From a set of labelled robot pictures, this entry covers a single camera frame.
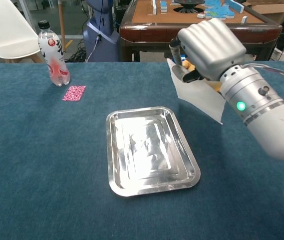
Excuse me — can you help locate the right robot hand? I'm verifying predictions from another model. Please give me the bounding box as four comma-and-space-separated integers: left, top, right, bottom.
169, 17, 247, 84

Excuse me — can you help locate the white paper sheet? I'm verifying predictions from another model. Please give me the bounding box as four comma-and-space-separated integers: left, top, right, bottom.
166, 57, 226, 125

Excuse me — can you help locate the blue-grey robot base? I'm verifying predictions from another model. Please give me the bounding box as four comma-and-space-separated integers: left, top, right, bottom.
83, 0, 120, 63

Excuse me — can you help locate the rectangular metal tray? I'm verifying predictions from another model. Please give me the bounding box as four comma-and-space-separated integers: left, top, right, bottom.
106, 106, 201, 198

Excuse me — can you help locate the yellow plush toy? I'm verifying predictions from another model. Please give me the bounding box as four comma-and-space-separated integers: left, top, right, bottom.
181, 59, 222, 98

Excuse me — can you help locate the blue mahjong tile pile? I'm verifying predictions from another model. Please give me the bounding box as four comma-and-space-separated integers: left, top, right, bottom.
203, 0, 245, 21

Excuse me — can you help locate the black table centre dome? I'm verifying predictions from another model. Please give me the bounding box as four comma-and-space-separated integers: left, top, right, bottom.
170, 0, 206, 14

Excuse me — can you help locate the brown mahjong table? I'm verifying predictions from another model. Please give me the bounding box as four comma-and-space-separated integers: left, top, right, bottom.
119, 0, 282, 63

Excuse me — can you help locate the standing mahjong tile row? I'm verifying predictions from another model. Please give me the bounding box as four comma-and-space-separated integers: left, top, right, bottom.
152, 0, 169, 14

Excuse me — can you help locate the pink patterned card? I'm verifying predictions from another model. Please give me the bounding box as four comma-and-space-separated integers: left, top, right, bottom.
62, 85, 87, 102

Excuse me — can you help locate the clear drink bottle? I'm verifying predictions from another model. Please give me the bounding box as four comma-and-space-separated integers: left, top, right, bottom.
37, 20, 71, 87

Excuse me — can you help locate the blue table mat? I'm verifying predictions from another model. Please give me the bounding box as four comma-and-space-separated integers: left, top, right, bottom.
0, 61, 284, 240

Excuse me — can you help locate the white chair with wooden legs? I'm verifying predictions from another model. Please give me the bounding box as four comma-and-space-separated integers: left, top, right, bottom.
0, 0, 44, 64

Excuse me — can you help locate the grey charging cable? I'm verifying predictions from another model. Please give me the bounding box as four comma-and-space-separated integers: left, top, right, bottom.
85, 34, 102, 63

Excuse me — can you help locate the black floor cable bundle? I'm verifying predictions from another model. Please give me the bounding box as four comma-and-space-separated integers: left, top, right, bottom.
65, 38, 92, 63

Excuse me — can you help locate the wooden post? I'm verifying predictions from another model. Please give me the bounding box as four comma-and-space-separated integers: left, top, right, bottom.
58, 0, 66, 52

